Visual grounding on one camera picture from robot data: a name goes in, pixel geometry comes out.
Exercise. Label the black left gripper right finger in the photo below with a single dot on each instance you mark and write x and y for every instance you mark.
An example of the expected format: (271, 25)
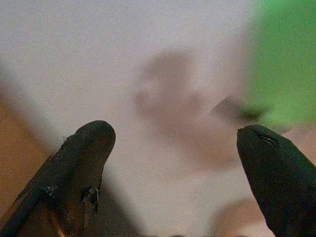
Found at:
(279, 177)

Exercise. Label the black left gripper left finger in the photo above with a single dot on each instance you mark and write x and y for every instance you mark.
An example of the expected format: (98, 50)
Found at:
(74, 168)

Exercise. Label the green blurred object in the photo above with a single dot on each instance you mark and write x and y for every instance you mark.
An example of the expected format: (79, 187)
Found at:
(284, 61)

